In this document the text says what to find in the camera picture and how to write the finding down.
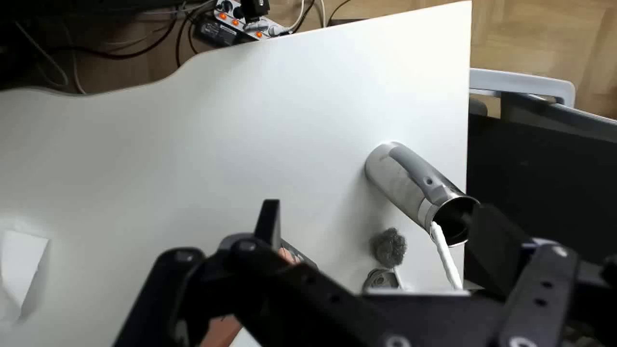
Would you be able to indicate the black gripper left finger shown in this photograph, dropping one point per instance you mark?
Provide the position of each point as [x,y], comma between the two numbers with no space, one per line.
[270,283]

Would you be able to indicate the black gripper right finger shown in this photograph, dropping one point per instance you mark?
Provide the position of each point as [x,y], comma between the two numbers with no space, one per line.
[540,291]

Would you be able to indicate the white plastic stick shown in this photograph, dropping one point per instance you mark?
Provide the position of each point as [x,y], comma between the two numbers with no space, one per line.
[447,262]

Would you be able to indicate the small grey lump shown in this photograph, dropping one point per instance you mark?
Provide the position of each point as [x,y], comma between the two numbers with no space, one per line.
[380,281]

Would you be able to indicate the small grey knob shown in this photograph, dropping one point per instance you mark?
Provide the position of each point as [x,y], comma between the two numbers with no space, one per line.
[388,248]

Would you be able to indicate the silver grey cylinder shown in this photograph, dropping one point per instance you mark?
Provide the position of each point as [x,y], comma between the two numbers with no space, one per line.
[411,184]

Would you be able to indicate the white flat panel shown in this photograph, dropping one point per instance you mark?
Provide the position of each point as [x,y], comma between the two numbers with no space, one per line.
[521,82]

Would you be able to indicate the power strip with orange switches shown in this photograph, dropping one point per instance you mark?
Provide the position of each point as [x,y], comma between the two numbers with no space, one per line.
[233,24]

